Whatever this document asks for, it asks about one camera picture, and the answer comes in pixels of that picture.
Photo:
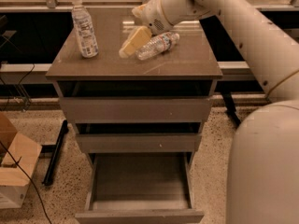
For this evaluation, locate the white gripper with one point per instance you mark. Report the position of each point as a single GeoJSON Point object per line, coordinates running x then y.
{"type": "Point", "coordinates": [151, 15]}

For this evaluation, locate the labelled plastic bottle white cap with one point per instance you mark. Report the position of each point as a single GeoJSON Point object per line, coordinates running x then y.
{"type": "Point", "coordinates": [84, 31]}

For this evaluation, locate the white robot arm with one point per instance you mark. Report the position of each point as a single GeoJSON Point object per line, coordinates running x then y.
{"type": "Point", "coordinates": [263, 168]}

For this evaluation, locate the clear crumpled plastic bottle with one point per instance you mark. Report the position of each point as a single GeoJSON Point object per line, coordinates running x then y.
{"type": "Point", "coordinates": [157, 45]}

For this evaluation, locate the grey drawer cabinet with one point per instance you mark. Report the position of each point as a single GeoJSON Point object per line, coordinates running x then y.
{"type": "Point", "coordinates": [190, 59]}

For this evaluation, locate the top drawer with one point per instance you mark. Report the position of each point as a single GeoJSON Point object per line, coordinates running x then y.
{"type": "Point", "coordinates": [136, 101]}

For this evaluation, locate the middle drawer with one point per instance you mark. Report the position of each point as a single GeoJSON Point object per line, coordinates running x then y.
{"type": "Point", "coordinates": [139, 137]}

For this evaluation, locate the open bottom drawer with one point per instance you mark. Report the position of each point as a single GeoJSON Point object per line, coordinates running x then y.
{"type": "Point", "coordinates": [141, 188]}

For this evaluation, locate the black table leg right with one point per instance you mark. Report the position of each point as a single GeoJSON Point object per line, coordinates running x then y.
{"type": "Point", "coordinates": [230, 107]}

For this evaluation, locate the black table leg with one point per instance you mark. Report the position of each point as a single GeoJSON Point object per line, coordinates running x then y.
{"type": "Point", "coordinates": [54, 151]}
{"type": "Point", "coordinates": [230, 107]}

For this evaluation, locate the black table leg left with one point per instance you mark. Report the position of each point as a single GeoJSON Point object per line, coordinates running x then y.
{"type": "Point", "coordinates": [54, 151]}

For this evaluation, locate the cardboard box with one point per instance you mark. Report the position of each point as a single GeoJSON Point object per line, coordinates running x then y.
{"type": "Point", "coordinates": [20, 155]}

